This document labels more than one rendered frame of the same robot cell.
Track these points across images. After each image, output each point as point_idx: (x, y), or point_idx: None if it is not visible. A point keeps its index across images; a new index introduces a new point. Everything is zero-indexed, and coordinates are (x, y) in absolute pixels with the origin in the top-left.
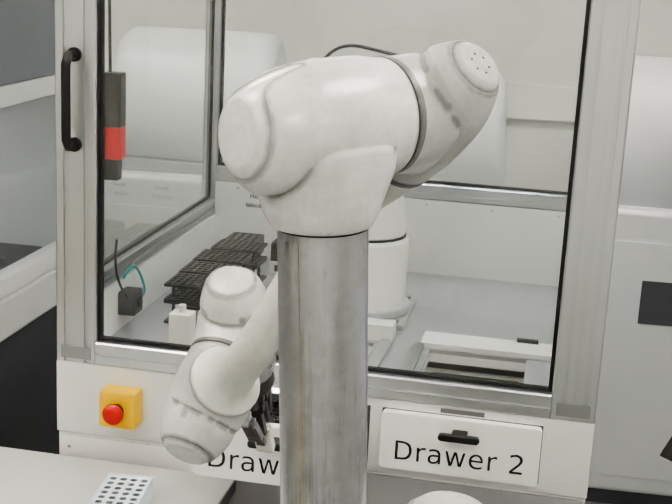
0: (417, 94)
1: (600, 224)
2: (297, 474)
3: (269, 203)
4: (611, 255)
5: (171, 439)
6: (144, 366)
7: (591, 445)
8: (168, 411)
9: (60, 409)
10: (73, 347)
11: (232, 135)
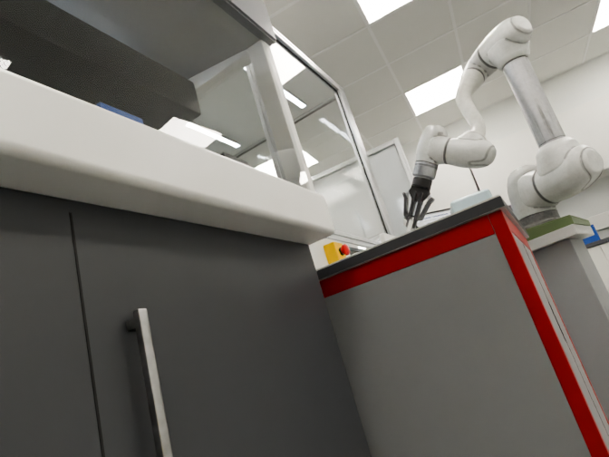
0: None
1: (379, 192)
2: (555, 115)
3: (524, 45)
4: (383, 201)
5: (493, 147)
6: (329, 236)
7: None
8: (483, 140)
9: (314, 262)
10: None
11: (521, 23)
